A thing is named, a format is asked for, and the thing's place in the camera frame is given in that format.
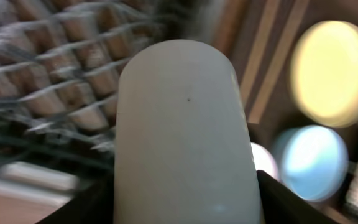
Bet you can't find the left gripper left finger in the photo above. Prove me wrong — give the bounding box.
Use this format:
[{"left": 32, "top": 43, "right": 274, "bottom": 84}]
[{"left": 37, "top": 174, "right": 114, "bottom": 224}]

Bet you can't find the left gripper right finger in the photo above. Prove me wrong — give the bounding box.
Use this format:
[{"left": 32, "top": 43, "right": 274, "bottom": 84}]
[{"left": 257, "top": 170, "right": 337, "bottom": 224}]

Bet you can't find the light blue bowl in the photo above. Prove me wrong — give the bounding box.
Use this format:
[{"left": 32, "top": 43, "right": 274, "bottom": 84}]
[{"left": 271, "top": 125, "right": 348, "bottom": 202}]

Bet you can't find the white cup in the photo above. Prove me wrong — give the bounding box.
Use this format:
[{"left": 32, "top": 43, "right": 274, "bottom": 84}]
[{"left": 114, "top": 40, "right": 261, "bottom": 224}]

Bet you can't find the grey dishwasher rack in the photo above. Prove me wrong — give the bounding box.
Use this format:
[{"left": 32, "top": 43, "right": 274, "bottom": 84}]
[{"left": 0, "top": 0, "right": 204, "bottom": 200}]

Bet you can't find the pink bowl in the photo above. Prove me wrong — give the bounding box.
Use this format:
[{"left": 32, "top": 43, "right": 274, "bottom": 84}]
[{"left": 250, "top": 142, "right": 280, "bottom": 180}]

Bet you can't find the yellow plate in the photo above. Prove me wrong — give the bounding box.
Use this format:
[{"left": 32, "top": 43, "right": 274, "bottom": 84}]
[{"left": 288, "top": 21, "right": 358, "bottom": 128}]

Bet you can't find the right wooden chopstick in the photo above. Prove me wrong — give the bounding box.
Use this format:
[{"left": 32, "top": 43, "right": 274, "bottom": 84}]
[{"left": 248, "top": 0, "right": 310, "bottom": 124}]

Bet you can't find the wooden chopstick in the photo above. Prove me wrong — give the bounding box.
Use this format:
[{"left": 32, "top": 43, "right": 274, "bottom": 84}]
[
  {"left": 239, "top": 0, "right": 281, "bottom": 108},
  {"left": 248, "top": 0, "right": 310, "bottom": 124}
]

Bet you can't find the dark brown serving tray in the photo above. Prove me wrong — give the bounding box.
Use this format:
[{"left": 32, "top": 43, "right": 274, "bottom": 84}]
[{"left": 213, "top": 0, "right": 358, "bottom": 222}]

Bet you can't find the left wooden chopstick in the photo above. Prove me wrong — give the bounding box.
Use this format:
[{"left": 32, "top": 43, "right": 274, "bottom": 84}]
[{"left": 239, "top": 0, "right": 281, "bottom": 108}]

